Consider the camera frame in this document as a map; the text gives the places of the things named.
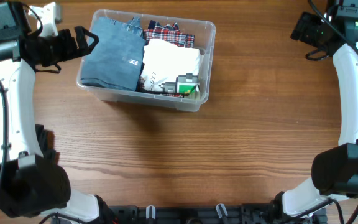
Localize blue denim jeans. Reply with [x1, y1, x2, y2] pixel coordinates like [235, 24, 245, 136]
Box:
[81, 17, 145, 91]

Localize red navy plaid shirt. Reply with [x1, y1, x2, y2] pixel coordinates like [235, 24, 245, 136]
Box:
[136, 20, 195, 98]

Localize white printed t-shirt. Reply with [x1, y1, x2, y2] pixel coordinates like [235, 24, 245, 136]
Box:
[140, 39, 203, 96]

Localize black garment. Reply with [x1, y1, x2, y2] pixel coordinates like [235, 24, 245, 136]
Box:
[35, 124, 57, 163]

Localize cream cloth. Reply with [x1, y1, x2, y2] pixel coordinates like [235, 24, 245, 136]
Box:
[184, 91, 205, 100]

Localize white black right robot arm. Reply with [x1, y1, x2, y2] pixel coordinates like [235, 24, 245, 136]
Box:
[272, 1, 358, 223]

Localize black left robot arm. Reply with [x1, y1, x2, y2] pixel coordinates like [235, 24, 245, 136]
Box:
[0, 1, 114, 223]

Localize clear plastic storage bin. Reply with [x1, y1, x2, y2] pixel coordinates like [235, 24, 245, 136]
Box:
[76, 9, 216, 112]

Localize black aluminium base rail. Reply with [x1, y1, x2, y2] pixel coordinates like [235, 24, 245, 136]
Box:
[50, 202, 328, 224]

